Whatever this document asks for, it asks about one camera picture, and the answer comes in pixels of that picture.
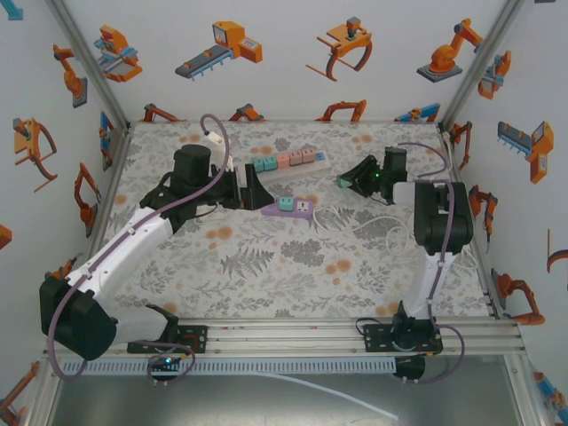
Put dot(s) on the aluminium frame rail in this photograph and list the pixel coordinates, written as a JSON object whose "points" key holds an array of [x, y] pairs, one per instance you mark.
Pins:
{"points": [[284, 337]]}

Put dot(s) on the mint green plug adapter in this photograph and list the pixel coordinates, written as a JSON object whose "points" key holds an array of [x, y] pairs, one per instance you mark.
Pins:
{"points": [[342, 182]]}

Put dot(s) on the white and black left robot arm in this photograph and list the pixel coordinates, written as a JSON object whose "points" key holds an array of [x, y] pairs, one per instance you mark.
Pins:
{"points": [[146, 233]]}

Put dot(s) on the purple power strip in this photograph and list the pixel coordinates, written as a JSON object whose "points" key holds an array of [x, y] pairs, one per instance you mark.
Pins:
{"points": [[306, 207]]}

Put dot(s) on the aluminium frame post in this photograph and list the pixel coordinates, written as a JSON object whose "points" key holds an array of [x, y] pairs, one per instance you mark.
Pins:
{"points": [[91, 66], [480, 66]]}

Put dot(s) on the salmon orange plug adapter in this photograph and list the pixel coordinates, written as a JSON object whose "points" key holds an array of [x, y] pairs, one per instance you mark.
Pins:
{"points": [[283, 160]]}

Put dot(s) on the white power strip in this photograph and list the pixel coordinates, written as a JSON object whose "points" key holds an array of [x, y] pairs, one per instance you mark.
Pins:
{"points": [[310, 169]]}

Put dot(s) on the small electronics board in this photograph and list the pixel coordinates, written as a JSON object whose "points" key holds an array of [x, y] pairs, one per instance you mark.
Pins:
{"points": [[165, 366]]}

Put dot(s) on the floral patterned table mat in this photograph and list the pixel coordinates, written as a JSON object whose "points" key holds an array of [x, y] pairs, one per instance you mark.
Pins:
{"points": [[266, 284]]}

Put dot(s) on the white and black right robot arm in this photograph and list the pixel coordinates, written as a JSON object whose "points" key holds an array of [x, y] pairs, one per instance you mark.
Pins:
{"points": [[426, 222]]}

